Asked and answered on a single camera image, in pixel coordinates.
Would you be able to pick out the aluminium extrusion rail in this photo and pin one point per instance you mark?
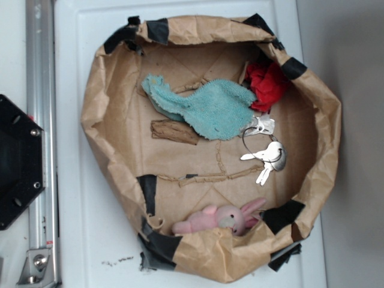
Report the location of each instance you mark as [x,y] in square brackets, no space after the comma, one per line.
[41,106]

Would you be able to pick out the brown cardboard roll piece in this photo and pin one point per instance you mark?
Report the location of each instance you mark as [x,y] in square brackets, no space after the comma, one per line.
[175,131]

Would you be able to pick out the silver keys on ring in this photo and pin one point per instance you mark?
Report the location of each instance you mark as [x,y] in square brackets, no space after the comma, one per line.
[274,156]

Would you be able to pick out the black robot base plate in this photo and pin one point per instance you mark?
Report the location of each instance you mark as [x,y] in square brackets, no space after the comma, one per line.
[21,157]

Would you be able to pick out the pink plush bunny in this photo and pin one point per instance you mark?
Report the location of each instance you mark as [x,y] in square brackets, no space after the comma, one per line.
[227,217]

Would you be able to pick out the red crumpled cloth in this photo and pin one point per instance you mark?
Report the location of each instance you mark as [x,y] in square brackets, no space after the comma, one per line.
[267,82]

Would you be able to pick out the brown paper bag bin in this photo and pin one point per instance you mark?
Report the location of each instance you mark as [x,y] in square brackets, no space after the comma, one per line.
[159,182]

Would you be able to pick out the light blue terry cloth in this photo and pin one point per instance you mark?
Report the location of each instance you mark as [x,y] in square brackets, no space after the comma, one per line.
[218,110]

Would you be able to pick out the metal corner bracket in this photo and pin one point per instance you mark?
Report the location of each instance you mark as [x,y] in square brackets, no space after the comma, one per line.
[38,269]

